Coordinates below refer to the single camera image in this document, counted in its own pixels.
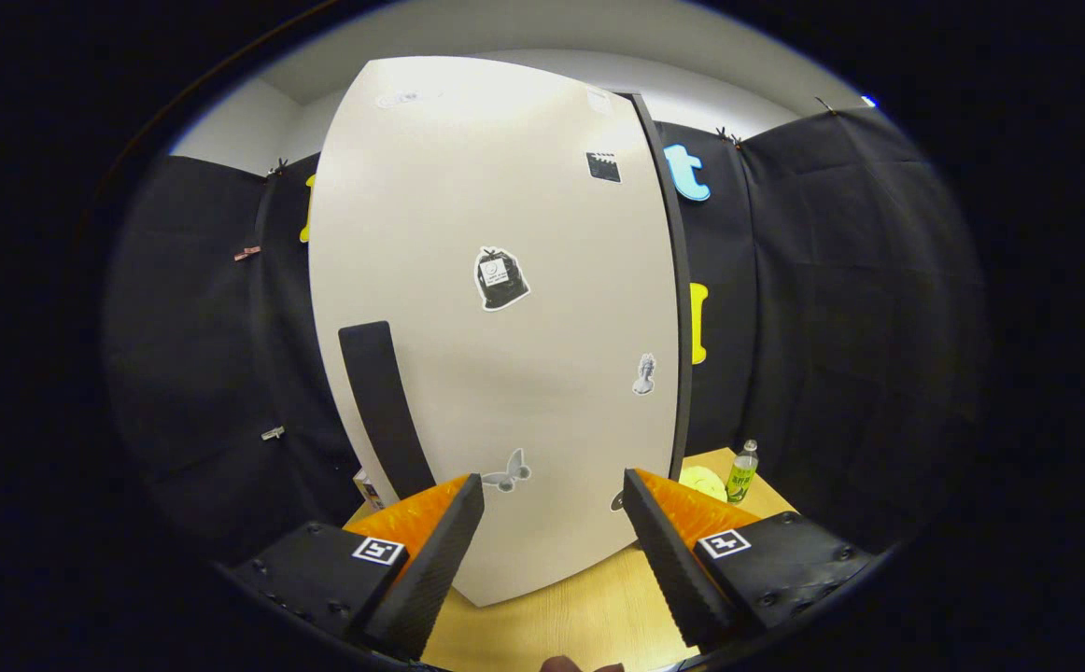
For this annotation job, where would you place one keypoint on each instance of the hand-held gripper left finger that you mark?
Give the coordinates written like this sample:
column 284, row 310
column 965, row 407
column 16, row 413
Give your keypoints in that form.
column 430, row 569

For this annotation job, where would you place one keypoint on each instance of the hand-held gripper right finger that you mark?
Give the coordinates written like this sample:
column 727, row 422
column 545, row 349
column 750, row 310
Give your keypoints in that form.
column 669, row 560

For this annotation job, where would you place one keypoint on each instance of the grey shoe cabinet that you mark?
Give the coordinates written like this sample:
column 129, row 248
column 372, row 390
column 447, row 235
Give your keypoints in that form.
column 678, row 280

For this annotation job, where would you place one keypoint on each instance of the yellow plush toy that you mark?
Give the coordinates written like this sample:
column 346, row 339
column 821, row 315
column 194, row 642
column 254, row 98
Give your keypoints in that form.
column 703, row 483

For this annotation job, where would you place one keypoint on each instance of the purple spine book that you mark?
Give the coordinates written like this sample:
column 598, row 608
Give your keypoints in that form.
column 367, row 490

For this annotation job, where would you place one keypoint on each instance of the green drink bottle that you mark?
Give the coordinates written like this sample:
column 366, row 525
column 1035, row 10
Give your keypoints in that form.
column 741, row 476

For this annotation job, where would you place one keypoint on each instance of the silver clothes peg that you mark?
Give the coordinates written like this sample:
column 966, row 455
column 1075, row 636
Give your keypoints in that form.
column 273, row 433

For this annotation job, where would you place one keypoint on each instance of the black backdrop cloth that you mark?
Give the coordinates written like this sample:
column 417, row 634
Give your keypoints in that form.
column 832, row 327

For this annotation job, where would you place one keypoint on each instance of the pink clothes peg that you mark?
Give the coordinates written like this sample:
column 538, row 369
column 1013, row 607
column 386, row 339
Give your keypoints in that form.
column 246, row 253

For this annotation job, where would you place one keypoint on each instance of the black binder clip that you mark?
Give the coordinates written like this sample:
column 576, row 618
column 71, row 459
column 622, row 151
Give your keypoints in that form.
column 824, row 104
column 727, row 138
column 276, row 169

